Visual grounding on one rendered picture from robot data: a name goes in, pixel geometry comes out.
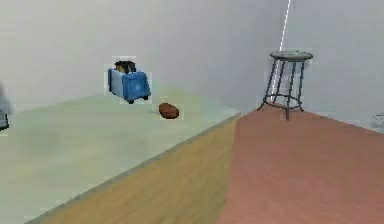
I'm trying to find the grey round metal stool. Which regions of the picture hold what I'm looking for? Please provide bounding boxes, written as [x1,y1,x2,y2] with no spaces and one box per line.
[256,50,314,122]

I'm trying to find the wooden counter with pale top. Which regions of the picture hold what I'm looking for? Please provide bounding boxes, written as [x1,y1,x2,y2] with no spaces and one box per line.
[0,87,242,224]

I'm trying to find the blue toaster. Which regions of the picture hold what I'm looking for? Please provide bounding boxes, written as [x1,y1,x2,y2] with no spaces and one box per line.
[107,60,152,105]

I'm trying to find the brown potato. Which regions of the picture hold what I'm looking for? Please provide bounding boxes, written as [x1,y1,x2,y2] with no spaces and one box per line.
[157,102,181,120]

